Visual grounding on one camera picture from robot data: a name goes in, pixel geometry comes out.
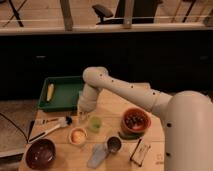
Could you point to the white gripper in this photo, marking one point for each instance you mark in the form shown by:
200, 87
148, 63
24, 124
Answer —
87, 102

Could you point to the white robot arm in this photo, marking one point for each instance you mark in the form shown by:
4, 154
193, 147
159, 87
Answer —
186, 117

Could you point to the green plastic cup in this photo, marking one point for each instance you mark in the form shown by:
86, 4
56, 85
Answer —
94, 124

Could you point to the steel measuring cup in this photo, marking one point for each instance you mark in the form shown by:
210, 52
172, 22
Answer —
113, 144

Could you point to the green plastic tray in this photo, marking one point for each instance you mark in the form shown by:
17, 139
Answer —
65, 95

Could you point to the yellow corn cob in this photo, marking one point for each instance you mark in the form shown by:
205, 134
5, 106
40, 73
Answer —
50, 91

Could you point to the green saucer plate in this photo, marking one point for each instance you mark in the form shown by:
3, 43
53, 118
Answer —
129, 136

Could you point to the translucent plastic scoop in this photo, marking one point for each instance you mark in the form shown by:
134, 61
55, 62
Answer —
99, 154

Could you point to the terracotta bowl with dark contents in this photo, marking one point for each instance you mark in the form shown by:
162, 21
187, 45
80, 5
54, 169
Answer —
135, 121

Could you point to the dark maroon bowl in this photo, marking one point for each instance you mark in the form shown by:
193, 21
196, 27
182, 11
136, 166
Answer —
41, 154

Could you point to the black office chair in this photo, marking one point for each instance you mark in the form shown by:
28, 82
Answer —
128, 11

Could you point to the black handled utensil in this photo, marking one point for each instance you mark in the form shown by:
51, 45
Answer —
45, 121

